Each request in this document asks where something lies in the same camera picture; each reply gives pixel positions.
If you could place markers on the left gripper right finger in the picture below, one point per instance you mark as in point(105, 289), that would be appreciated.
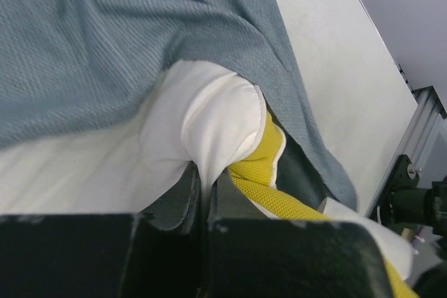
point(251, 255)

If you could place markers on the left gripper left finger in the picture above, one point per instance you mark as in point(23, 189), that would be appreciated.
point(153, 253)

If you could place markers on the white pillow yellow edge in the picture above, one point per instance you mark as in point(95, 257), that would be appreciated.
point(198, 113)

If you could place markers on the blue-grey pillowcase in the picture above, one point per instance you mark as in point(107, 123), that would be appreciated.
point(75, 67)

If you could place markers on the right side aluminium rail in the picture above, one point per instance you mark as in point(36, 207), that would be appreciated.
point(427, 122)

